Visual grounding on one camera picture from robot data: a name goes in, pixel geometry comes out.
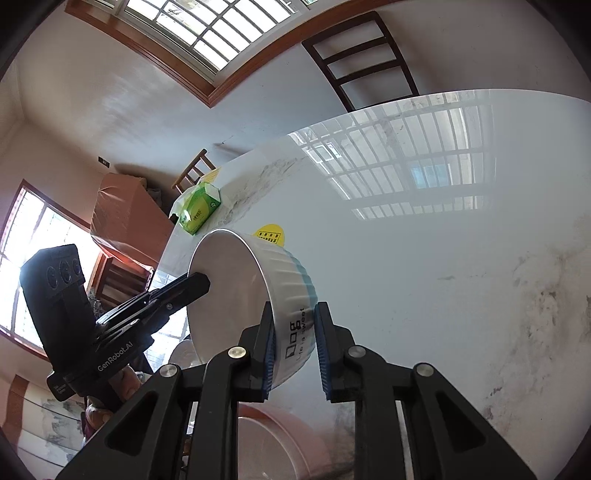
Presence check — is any white ribbed ceramic bowl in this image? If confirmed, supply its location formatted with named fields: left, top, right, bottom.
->
left=187, top=229, right=318, bottom=387

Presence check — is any person's left hand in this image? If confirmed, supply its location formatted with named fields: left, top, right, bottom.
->
left=81, top=365, right=151, bottom=445

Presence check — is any black rimmed white plate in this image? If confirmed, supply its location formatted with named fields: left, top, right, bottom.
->
left=168, top=339, right=201, bottom=370

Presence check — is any pink ceramic bowl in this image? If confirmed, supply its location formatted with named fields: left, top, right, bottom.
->
left=238, top=403, right=334, bottom=479

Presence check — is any pink covered furniture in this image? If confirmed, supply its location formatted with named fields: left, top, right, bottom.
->
left=90, top=173, right=173, bottom=270

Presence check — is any green tissue box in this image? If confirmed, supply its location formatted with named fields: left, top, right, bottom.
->
left=178, top=182, right=221, bottom=235

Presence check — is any side window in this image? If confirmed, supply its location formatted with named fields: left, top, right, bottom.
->
left=0, top=179, right=100, bottom=361

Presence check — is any large barred window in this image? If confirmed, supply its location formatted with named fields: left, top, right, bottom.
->
left=65, top=1, right=383, bottom=108

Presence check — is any dark wooden chair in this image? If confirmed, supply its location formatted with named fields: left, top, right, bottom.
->
left=303, top=11, right=419, bottom=112

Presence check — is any black wall switch plate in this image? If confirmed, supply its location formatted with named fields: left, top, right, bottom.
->
left=97, top=156, right=110, bottom=169

